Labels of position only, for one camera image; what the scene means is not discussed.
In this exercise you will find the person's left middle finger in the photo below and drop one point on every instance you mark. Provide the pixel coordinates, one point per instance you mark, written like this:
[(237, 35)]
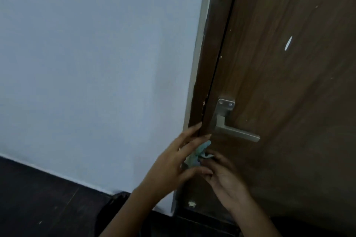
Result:
[(189, 132)]

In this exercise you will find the light blue cleaning cloth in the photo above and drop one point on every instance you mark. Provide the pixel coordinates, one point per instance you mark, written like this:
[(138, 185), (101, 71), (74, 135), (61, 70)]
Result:
[(197, 153)]

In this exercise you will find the person's right hand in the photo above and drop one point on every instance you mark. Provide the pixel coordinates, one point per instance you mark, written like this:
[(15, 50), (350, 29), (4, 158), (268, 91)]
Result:
[(225, 181)]

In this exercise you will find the person's left forearm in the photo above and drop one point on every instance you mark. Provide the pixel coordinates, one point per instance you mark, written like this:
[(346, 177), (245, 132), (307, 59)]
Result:
[(126, 214)]

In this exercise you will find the brown wooden door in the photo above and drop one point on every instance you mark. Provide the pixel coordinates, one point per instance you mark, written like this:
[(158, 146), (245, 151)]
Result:
[(286, 100)]

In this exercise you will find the person's right forearm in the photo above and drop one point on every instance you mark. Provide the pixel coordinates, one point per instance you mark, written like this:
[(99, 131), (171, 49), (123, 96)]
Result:
[(256, 217)]

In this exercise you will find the person's left thumb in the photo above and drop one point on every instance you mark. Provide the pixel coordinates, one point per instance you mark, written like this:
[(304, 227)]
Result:
[(198, 172)]

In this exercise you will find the white door stopper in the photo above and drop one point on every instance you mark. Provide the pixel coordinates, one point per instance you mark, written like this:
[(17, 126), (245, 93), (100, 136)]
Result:
[(192, 204)]

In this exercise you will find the person's right fingers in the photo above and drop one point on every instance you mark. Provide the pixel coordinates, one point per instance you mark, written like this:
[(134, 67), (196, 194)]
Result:
[(208, 164)]

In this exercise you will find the person's left hand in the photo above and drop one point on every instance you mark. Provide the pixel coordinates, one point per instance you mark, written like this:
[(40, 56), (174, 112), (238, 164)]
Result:
[(167, 170)]

